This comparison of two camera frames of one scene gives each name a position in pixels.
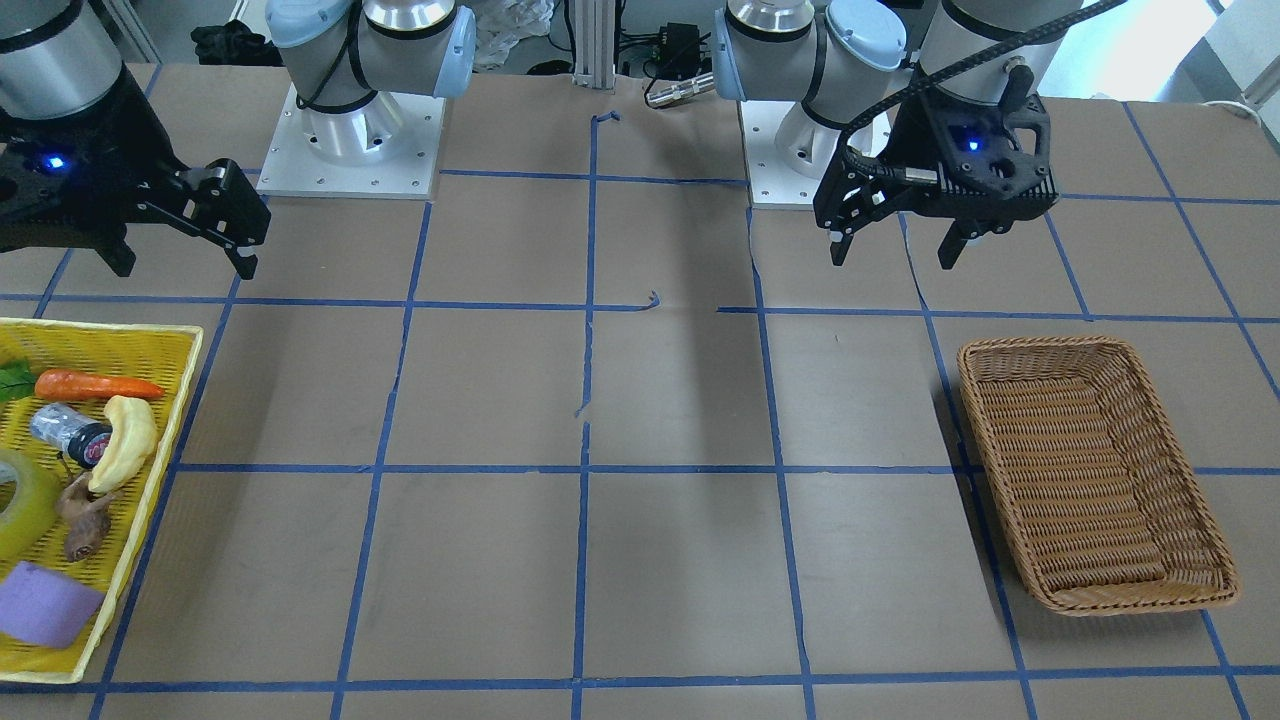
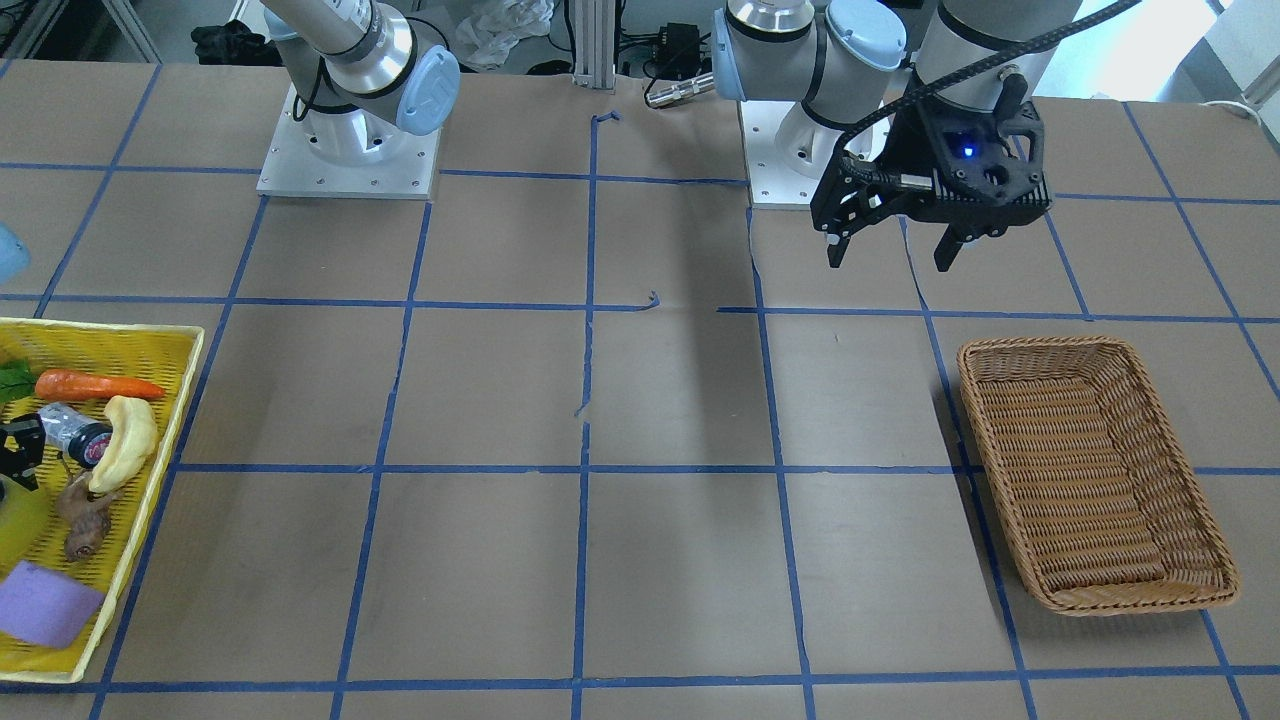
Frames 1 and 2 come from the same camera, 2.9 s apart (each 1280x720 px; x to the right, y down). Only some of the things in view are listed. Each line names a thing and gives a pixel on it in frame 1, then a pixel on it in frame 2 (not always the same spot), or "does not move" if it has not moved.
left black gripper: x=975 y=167 does not move
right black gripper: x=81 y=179 to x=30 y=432
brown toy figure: x=85 y=521 does not move
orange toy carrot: x=66 y=384 does not move
